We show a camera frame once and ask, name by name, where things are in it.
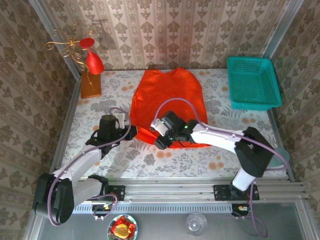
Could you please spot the orange t-shirt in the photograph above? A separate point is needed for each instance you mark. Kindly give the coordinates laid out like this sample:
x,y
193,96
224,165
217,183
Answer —
x,y
170,90

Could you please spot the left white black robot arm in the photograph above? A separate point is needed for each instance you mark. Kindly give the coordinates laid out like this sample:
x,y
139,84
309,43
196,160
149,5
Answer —
x,y
85,160

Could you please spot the floral tablecloth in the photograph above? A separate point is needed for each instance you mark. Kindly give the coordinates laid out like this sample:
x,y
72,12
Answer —
x,y
175,162

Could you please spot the red and gold ornament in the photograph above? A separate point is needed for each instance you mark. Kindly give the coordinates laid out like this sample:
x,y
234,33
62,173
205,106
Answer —
x,y
91,87

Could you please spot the red wine glass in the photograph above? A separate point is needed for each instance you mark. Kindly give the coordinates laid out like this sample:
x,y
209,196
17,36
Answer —
x,y
94,63

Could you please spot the black yellow power connector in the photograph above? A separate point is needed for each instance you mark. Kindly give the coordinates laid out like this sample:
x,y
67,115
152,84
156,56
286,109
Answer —
x,y
241,208
105,208

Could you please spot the teal plastic basket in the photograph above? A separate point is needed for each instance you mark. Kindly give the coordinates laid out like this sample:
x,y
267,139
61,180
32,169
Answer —
x,y
252,82

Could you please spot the clear drinking glass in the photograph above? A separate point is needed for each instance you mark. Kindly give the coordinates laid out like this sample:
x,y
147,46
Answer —
x,y
196,223

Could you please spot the small patterned plate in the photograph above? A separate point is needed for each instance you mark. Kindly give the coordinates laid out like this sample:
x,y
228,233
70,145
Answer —
x,y
110,228

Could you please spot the red gold wrapped candy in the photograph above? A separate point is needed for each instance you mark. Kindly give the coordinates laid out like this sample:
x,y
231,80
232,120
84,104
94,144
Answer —
x,y
123,228

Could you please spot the teal translucent plastic cup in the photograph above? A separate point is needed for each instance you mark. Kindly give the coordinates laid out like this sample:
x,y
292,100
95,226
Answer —
x,y
282,155

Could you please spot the aluminium cage frame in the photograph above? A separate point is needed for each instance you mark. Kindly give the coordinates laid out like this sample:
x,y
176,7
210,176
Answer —
x,y
170,190

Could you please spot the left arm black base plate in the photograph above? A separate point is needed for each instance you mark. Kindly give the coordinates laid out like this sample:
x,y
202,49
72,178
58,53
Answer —
x,y
117,192

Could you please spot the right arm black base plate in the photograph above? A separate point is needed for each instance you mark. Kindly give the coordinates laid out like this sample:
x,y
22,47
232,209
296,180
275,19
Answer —
x,y
221,192

